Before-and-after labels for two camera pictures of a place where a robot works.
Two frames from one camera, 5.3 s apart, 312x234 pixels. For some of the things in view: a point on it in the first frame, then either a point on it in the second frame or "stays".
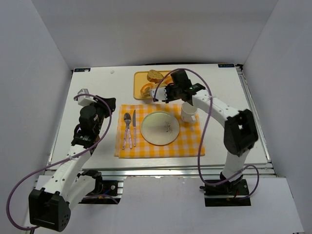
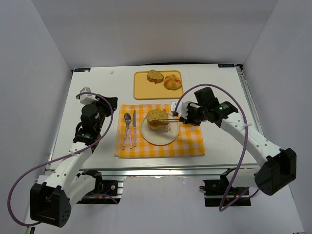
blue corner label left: [81, 69] stays
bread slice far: [154, 76] stays
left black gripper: [105, 105] stays
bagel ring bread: [145, 89] -> [155, 123]
